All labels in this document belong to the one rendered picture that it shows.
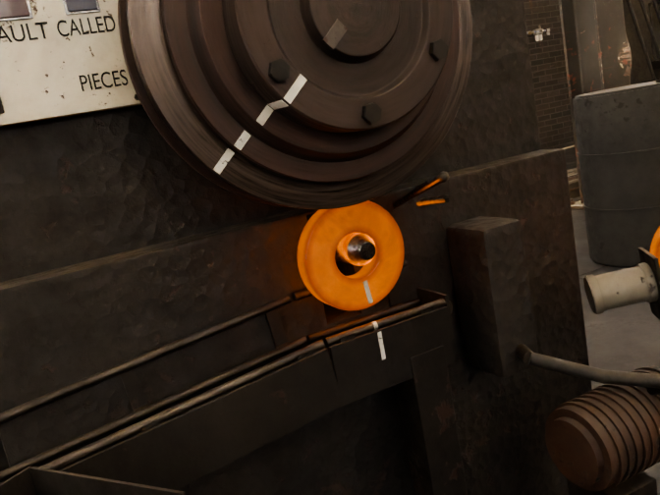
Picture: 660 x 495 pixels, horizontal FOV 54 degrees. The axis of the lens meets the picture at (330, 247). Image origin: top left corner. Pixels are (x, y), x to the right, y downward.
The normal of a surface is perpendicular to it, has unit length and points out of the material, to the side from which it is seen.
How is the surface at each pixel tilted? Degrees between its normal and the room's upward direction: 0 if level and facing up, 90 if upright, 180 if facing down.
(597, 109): 90
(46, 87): 90
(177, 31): 90
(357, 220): 90
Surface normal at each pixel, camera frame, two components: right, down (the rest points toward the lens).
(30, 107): 0.43, 0.09
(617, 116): -0.65, 0.26
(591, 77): -0.88, 0.25
